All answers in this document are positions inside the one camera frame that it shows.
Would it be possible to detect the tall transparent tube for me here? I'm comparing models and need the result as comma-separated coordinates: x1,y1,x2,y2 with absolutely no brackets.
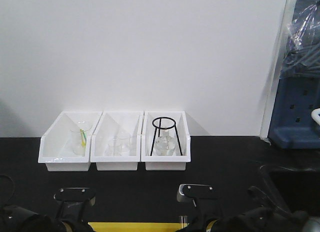
179,215,189,228

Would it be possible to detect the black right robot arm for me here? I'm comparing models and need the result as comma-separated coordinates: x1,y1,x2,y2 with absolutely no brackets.
177,183,320,231

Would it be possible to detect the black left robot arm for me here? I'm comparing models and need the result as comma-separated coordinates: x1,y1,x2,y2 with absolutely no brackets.
0,205,94,231

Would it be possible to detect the yellow plastic tray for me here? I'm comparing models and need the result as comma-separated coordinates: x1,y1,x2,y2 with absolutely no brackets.
89,222,182,232

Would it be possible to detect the white bin right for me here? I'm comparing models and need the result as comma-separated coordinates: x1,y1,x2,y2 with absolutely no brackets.
140,111,191,171

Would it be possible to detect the white bin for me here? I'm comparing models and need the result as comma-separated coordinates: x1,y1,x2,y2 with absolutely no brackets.
90,111,144,171
38,111,102,171
140,111,191,171

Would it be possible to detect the glass flask in bin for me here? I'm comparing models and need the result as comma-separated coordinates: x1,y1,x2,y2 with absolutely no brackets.
154,130,177,156

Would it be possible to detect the small glass beaker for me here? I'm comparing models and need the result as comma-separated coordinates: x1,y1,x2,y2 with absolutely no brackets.
107,133,131,156

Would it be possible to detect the white bin middle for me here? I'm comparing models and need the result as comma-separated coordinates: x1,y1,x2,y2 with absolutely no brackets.
90,111,144,171

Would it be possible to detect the glass beaker with yellow stick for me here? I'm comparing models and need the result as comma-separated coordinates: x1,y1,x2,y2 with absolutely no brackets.
70,121,92,156

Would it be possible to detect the white bin left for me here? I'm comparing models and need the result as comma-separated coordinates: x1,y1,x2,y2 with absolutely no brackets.
38,111,102,171

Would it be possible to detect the blue pegboard drying rack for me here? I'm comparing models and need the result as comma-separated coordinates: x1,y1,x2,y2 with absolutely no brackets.
268,77,320,149

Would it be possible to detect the clear plastic bag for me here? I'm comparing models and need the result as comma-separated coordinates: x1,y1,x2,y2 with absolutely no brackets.
281,0,320,78

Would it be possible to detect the black lab sink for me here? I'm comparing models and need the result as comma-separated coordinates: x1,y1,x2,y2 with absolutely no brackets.
259,165,320,217

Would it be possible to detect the black wire tripod stand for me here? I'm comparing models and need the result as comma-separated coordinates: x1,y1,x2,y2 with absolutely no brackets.
150,116,183,156

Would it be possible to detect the right silver black wrist camera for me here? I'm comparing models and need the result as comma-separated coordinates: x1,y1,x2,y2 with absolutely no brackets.
176,183,218,202

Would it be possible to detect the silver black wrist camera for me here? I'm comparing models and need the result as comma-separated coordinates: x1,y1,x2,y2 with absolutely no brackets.
53,187,97,206
176,183,218,202

